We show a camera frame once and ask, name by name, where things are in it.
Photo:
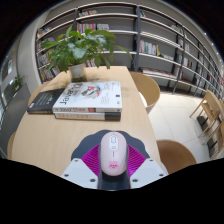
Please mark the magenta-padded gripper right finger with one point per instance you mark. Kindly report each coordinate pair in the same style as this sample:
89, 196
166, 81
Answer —
148, 171

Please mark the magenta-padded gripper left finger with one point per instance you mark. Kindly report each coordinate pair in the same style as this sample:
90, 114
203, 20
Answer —
78, 171

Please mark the pink white computer mouse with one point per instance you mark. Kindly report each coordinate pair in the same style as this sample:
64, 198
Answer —
113, 153

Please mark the dark printed mouse pad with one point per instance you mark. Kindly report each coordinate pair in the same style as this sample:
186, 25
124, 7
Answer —
86, 143

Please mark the white book with dark spine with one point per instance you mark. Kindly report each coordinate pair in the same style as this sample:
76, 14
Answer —
83, 116

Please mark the white illustrated book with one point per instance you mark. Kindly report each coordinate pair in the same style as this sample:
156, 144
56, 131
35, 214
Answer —
90, 95

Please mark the black book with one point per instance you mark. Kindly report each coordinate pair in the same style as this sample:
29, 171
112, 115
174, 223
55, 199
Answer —
45, 100

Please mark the light wooden slatted chair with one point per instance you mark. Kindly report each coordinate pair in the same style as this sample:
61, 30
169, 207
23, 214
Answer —
210, 110

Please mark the small background potted plant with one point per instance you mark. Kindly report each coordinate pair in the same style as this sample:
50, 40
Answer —
18, 82

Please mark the green potted plant white pot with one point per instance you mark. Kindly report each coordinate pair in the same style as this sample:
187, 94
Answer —
78, 50

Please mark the grey shelf unit with books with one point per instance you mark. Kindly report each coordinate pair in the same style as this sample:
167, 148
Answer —
156, 46

